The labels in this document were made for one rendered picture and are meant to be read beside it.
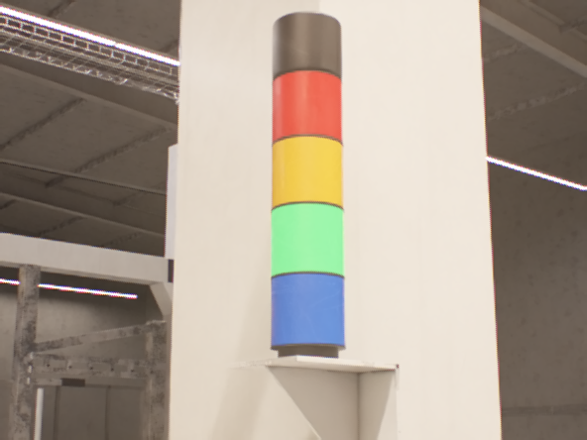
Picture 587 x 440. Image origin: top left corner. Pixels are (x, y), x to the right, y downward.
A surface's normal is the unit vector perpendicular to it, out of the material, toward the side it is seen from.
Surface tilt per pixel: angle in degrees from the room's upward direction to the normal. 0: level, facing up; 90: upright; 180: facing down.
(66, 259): 90
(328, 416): 90
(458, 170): 90
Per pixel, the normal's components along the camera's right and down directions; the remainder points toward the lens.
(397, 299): 0.64, -0.19
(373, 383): -0.77, -0.15
